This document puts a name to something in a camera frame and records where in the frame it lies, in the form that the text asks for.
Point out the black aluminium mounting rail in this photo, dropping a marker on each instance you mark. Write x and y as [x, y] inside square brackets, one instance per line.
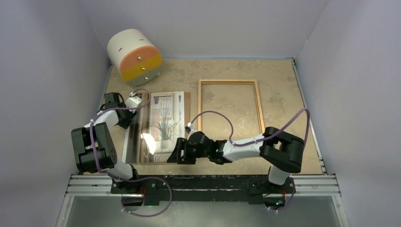
[253, 189]

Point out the brown frame backing board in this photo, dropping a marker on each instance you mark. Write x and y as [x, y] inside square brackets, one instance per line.
[187, 106]

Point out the plant photo print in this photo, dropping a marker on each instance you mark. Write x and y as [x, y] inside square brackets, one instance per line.
[163, 125]

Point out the round three-drawer cabinet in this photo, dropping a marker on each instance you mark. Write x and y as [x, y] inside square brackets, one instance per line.
[136, 59]

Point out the wooden picture frame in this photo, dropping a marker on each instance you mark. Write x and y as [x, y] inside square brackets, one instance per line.
[252, 82]

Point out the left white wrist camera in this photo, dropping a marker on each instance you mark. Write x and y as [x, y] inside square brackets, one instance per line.
[133, 103]

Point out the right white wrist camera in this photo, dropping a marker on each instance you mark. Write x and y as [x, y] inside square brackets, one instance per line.
[190, 129]

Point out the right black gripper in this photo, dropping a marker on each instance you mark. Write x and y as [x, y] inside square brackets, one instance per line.
[177, 155]

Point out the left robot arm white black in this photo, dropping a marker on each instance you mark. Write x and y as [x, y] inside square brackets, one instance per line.
[93, 147]

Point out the clear glass pane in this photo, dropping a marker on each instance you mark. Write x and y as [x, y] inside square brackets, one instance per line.
[144, 137]

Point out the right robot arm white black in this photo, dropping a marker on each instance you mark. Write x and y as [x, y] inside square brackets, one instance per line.
[283, 150]

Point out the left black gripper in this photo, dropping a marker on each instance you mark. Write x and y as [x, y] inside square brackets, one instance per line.
[125, 125]

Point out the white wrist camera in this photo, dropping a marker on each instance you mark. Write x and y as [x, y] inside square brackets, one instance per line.
[133, 103]
[190, 129]

